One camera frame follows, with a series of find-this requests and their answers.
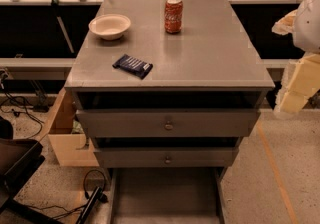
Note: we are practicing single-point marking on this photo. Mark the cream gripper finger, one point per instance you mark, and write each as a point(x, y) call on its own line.
point(285, 25)
point(300, 82)

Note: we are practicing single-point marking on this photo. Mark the red coke can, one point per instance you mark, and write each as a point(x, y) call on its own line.
point(173, 16)

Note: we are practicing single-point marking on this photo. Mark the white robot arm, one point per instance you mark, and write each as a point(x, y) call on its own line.
point(306, 35)

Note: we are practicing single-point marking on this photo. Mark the grey open bottom drawer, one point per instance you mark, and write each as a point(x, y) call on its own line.
point(166, 196)

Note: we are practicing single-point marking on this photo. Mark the grey middle drawer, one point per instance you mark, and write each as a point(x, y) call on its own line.
point(166, 157)

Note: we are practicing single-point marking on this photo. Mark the grey top drawer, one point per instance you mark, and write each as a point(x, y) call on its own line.
point(168, 123)

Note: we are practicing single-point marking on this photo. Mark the dark blue snack bar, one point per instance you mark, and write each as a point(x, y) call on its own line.
point(133, 66)

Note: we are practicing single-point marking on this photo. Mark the white bowl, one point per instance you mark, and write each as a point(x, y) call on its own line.
point(110, 26)

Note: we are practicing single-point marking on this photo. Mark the black power strip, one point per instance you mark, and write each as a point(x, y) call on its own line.
point(95, 196)

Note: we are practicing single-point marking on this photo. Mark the cardboard box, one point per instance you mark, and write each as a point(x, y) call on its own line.
point(71, 149)

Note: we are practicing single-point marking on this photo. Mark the black office chair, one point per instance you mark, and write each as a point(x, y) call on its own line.
point(19, 159)

